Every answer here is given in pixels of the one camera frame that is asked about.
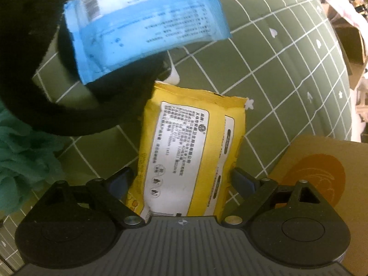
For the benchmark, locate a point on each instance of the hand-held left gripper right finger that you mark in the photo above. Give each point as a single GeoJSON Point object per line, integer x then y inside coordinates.
{"type": "Point", "coordinates": [244, 181]}

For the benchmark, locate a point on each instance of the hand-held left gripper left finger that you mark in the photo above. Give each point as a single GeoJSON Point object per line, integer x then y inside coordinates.
{"type": "Point", "coordinates": [120, 182]}

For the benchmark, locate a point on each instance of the yellow wipes packet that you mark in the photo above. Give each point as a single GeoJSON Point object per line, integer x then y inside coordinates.
{"type": "Point", "coordinates": [187, 138]}

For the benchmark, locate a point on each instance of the large cardboard box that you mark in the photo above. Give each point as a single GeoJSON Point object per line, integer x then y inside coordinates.
{"type": "Point", "coordinates": [350, 178]}

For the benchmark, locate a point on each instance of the black plush earmuffs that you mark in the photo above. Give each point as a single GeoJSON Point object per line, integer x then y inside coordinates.
{"type": "Point", "coordinates": [23, 63]}

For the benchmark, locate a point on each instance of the blue wipes packet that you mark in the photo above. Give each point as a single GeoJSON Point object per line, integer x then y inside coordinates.
{"type": "Point", "coordinates": [143, 20]}

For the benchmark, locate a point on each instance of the teal bath loofah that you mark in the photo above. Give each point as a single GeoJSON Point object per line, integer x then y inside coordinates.
{"type": "Point", "coordinates": [23, 161]}

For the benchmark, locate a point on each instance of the green checked tablecloth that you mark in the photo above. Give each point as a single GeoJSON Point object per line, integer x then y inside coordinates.
{"type": "Point", "coordinates": [287, 77]}

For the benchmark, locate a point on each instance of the small white object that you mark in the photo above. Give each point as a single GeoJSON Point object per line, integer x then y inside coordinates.
{"type": "Point", "coordinates": [173, 76]}

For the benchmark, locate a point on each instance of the brown cardboard box with flaps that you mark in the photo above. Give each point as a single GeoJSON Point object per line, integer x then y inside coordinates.
{"type": "Point", "coordinates": [350, 40]}

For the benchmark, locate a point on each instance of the white plastic bag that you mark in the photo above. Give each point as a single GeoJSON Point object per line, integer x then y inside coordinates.
{"type": "Point", "coordinates": [339, 8]}

